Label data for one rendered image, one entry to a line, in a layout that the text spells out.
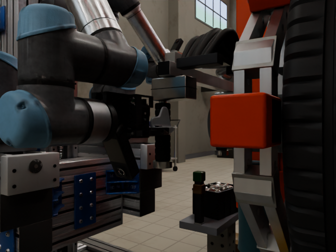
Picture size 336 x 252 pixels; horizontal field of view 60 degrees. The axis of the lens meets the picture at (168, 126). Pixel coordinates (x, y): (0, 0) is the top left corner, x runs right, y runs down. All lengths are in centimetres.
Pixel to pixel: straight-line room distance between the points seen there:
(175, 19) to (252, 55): 658
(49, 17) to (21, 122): 14
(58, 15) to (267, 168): 37
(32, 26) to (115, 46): 13
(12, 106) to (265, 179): 36
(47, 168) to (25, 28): 45
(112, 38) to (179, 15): 655
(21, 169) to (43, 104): 39
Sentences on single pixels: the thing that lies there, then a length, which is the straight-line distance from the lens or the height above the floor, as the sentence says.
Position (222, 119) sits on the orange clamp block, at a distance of 39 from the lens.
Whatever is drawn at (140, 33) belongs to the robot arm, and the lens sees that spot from 135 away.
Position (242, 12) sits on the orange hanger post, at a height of 128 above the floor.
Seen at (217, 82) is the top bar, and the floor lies 96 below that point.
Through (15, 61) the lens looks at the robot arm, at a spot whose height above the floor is 102.
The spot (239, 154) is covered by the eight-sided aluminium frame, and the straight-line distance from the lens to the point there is 48.
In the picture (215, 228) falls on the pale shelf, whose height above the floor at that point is 45.
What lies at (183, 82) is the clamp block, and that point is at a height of 93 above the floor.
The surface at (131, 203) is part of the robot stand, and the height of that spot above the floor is 55.
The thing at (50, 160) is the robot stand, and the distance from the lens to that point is 81.
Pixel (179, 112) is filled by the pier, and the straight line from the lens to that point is 661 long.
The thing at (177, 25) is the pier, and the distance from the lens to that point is 696.
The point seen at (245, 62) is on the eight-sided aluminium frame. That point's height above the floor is 94.
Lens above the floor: 84
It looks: level
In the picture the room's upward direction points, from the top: straight up
